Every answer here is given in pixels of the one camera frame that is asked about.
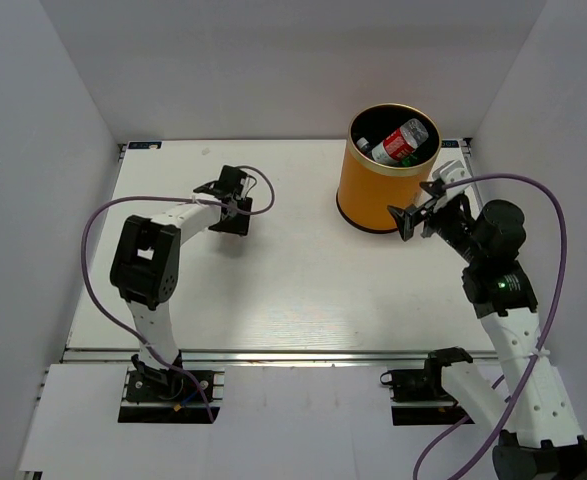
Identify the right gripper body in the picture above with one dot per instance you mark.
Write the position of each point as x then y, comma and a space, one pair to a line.
446, 217

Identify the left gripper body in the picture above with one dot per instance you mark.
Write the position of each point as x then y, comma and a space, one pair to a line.
241, 220

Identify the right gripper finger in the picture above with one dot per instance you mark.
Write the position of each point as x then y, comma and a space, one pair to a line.
406, 220
435, 189

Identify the red label clear bottle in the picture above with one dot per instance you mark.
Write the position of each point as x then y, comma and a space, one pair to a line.
402, 142

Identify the green soda bottle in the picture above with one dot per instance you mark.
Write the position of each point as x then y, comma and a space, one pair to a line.
409, 161

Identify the clear unlabelled bottle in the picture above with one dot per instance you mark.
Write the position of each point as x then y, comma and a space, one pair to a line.
363, 145

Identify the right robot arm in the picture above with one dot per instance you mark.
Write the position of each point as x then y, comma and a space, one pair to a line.
533, 432

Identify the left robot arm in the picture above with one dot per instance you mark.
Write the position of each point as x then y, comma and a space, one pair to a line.
145, 268

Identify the orange cylindrical bin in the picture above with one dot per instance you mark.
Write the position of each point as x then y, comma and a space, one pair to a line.
366, 188

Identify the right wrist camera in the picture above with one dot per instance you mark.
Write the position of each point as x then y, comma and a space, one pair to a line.
448, 178

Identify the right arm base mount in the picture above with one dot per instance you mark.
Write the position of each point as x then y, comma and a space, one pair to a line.
417, 395

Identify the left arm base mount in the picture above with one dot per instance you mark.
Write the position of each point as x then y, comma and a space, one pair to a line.
147, 402

